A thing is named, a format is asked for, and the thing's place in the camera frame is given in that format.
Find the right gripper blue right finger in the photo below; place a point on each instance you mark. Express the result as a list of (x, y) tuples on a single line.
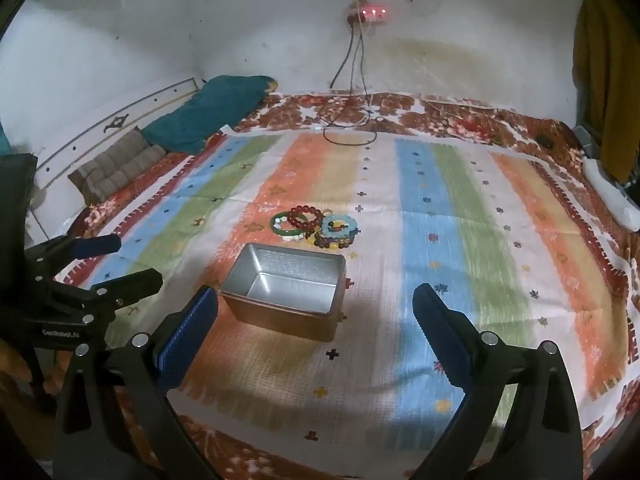
[(461, 350)]

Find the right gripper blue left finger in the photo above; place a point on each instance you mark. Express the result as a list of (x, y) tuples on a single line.
[(170, 350)]

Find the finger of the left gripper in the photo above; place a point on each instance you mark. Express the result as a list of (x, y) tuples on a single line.
[(105, 298), (66, 248)]

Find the green jade bangle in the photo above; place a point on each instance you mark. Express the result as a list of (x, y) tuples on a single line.
[(287, 223)]

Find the white headboard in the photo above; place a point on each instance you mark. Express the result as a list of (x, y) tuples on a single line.
[(56, 201)]

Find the brown striped pillow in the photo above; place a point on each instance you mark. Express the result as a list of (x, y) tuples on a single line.
[(116, 167)]

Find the red floral bedsheet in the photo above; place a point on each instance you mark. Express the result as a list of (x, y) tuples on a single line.
[(275, 456)]

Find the silver metal tin box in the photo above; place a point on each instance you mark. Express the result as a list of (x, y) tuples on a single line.
[(290, 291)]

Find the striped colourful cloth mat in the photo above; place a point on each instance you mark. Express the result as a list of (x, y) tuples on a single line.
[(494, 232)]

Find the white rolled cloth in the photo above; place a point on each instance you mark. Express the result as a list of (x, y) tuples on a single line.
[(623, 209)]

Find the teal blanket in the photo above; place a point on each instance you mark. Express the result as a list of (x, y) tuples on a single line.
[(223, 101)]

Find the mustard yellow curtain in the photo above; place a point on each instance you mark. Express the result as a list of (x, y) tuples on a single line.
[(606, 72)]

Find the wall power strip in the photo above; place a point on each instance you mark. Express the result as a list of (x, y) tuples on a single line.
[(367, 14)]

